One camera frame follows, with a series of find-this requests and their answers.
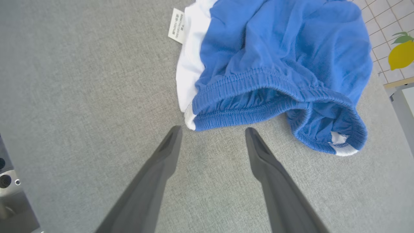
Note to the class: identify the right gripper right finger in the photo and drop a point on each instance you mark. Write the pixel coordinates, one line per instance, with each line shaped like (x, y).
(284, 200)

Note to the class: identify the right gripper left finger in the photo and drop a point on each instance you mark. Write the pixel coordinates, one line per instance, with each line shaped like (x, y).
(145, 194)

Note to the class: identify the blue and white shorts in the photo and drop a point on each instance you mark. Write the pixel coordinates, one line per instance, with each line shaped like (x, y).
(278, 51)

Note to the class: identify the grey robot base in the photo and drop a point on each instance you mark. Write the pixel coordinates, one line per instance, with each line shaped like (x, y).
(13, 200)

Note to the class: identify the grey fabric sofa seat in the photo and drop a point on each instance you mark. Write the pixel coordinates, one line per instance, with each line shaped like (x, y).
(81, 81)

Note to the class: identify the lemon print partition panel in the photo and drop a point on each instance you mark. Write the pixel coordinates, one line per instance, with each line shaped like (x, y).
(401, 55)

